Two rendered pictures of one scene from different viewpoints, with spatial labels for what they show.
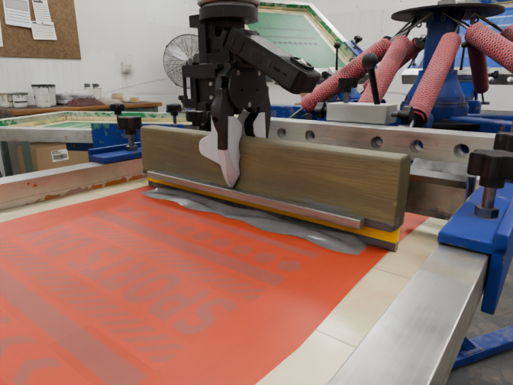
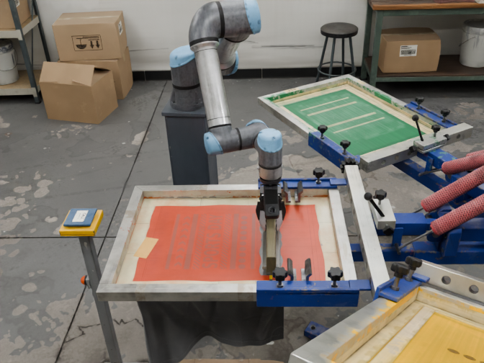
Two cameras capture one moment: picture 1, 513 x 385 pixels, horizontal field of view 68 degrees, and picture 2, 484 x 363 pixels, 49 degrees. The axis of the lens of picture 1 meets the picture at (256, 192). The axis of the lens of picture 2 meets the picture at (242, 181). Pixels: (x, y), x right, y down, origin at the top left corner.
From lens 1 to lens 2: 1.55 m
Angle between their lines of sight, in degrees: 52
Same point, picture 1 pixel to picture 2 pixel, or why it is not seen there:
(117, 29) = not seen: outside the picture
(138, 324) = (199, 259)
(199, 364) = (196, 272)
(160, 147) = not seen: hidden behind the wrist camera
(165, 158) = not seen: hidden behind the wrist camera
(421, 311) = (220, 287)
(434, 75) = (466, 207)
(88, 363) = (185, 261)
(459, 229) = (261, 283)
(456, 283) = (235, 289)
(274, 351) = (207, 279)
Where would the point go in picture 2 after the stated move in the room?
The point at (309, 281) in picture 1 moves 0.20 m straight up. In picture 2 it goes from (237, 273) to (234, 223)
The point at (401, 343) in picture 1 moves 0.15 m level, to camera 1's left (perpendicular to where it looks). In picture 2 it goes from (207, 287) to (181, 261)
